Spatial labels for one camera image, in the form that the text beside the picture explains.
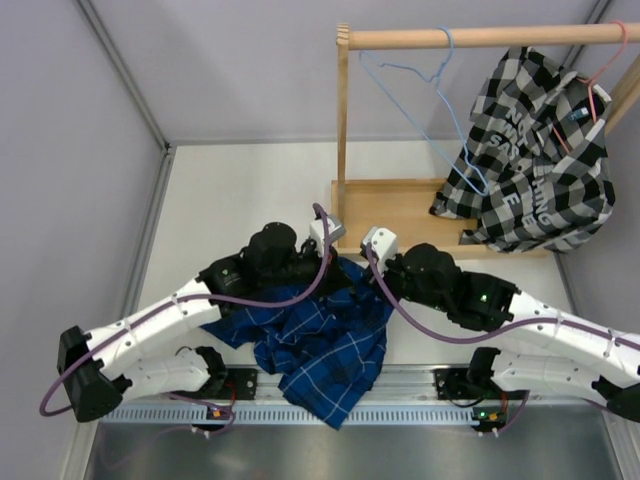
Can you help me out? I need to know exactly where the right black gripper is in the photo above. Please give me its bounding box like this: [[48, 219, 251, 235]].
[[363, 251, 450, 313]]

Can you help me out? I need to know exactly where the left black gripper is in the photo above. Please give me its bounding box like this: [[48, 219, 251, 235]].
[[261, 240, 355, 301]]

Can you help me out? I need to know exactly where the blue plaid shirt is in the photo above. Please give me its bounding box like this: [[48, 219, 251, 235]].
[[204, 258, 392, 429]]

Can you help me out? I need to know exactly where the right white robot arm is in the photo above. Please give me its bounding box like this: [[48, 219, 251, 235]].
[[363, 240, 639, 422]]

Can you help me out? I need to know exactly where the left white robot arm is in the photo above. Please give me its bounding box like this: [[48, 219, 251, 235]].
[[57, 216, 350, 423]]

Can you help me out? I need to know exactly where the black white checkered shirt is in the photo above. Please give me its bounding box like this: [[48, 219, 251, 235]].
[[430, 47, 615, 253]]

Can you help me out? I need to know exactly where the wooden clothes rack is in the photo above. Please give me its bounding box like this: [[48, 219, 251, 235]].
[[331, 23, 639, 260]]

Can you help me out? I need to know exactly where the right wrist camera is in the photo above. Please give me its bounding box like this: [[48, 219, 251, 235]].
[[360, 226, 399, 265]]

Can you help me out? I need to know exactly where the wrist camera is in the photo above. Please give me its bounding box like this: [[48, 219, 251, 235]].
[[360, 226, 399, 265], [309, 214, 347, 257]]

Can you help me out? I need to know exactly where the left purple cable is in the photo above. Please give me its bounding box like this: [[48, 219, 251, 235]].
[[39, 202, 334, 435]]

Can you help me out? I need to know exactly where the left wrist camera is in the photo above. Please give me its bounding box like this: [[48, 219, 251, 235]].
[[309, 214, 347, 257]]

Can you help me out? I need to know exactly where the aluminium mounting rail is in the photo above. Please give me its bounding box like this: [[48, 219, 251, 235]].
[[209, 363, 626, 401]]

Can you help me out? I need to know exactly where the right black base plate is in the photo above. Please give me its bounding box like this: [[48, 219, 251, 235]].
[[433, 367, 488, 402]]

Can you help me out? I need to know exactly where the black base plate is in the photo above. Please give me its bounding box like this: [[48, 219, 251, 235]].
[[433, 367, 488, 402], [217, 367, 259, 401]]

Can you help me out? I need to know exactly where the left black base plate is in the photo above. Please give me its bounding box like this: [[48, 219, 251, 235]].
[[217, 367, 259, 401]]

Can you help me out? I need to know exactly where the blue wire hanger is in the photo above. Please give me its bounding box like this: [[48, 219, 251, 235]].
[[358, 25, 494, 197]]

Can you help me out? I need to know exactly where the slotted grey cable duct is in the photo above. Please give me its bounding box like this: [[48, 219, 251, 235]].
[[103, 402, 479, 426]]

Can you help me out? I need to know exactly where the pink wire hanger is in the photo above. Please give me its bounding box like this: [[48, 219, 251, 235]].
[[552, 21, 639, 155]]

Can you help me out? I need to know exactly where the grey corner frame post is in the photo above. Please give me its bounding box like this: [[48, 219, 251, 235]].
[[72, 0, 170, 152]]

